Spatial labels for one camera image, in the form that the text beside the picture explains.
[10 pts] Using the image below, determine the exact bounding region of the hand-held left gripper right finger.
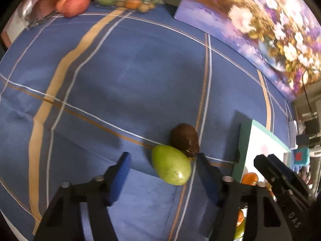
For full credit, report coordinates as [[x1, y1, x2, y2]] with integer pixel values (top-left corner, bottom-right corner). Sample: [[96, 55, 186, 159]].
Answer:
[[196, 153, 294, 241]]

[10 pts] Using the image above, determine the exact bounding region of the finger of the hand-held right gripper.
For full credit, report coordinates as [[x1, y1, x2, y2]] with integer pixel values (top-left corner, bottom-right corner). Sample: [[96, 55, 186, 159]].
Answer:
[[253, 155, 310, 210], [267, 154, 317, 203]]

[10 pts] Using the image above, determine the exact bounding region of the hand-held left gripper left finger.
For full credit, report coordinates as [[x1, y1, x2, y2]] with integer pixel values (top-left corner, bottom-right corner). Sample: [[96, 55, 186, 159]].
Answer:
[[33, 152, 132, 241]]

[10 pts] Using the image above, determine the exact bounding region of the white tray with teal rim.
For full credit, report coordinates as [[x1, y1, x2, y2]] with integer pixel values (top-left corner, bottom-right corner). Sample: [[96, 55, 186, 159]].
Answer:
[[208, 119, 292, 239]]

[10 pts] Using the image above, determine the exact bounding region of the elongated green mango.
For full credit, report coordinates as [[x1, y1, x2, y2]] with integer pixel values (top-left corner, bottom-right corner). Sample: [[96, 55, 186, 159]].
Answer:
[[151, 144, 192, 186]]

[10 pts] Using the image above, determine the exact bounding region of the teal box with red label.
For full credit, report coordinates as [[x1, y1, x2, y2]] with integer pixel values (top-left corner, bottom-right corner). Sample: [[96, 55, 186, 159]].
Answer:
[[292, 147, 310, 166]]

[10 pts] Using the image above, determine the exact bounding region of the black power adapter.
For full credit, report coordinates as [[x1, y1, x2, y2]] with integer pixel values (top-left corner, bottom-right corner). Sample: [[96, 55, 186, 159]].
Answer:
[[296, 134, 312, 145]]

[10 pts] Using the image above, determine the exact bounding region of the white power strip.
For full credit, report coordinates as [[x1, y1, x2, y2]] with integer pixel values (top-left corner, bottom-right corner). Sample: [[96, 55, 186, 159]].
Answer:
[[288, 120, 298, 149]]

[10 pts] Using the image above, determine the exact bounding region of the blue plaid tablecloth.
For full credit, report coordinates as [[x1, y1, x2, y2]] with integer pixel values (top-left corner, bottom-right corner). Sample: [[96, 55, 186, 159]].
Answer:
[[0, 1, 294, 241]]

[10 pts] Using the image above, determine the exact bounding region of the flower painting canvas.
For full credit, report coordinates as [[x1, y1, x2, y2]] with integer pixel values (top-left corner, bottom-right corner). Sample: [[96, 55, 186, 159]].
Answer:
[[174, 0, 321, 99]]

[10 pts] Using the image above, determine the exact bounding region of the clear plastic fruit container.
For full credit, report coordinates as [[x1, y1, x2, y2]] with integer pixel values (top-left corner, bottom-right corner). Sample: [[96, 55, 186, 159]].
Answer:
[[91, 0, 168, 12]]

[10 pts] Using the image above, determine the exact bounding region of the red apple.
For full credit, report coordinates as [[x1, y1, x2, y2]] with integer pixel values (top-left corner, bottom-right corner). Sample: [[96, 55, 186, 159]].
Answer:
[[61, 0, 91, 18]]

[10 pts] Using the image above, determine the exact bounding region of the pale peach-coloured apple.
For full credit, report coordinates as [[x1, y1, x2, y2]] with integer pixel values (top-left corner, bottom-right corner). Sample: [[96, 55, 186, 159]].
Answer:
[[55, 0, 76, 12]]

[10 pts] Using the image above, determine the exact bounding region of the pink wrapped flower bouquet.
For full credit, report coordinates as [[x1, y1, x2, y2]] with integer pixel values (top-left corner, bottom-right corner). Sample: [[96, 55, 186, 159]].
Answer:
[[22, 0, 66, 29]]

